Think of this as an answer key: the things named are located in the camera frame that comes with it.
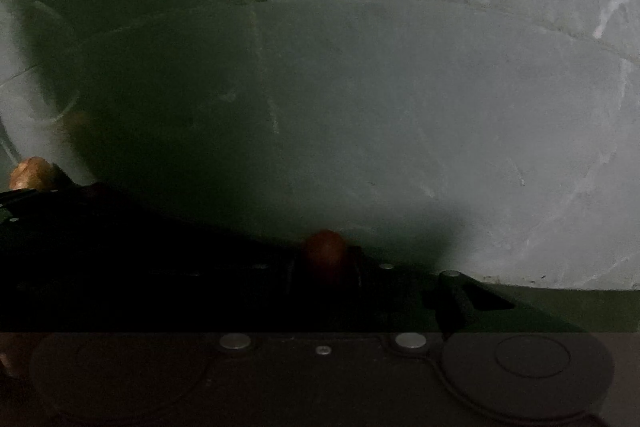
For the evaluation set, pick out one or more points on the red cherry fruit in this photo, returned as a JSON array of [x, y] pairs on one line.
[[325, 247]]

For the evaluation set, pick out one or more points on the black table mat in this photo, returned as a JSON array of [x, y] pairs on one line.
[[84, 255]]

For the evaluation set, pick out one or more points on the red-yellow apple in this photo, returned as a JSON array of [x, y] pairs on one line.
[[33, 173]]

